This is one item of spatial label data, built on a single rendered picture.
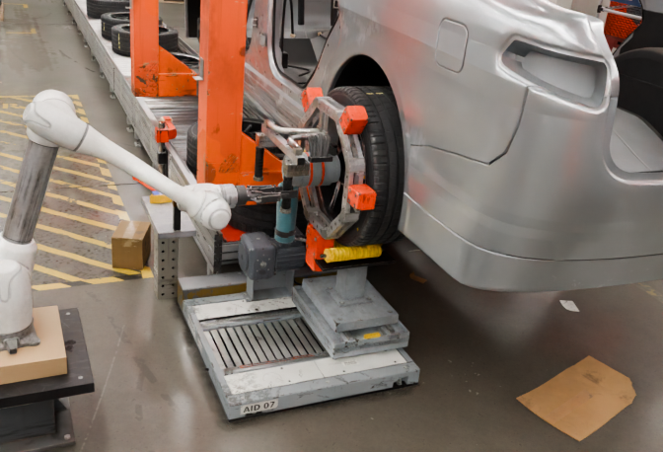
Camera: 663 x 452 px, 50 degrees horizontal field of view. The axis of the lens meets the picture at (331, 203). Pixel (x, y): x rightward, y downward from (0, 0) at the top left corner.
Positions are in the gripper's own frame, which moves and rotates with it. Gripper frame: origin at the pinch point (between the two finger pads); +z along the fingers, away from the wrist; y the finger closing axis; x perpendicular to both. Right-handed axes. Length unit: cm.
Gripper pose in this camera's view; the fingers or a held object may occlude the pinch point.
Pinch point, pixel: (286, 191)
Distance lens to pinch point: 271.4
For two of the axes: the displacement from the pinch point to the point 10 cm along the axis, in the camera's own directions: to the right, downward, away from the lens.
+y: 3.9, 3.9, -8.3
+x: 0.9, -9.2, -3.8
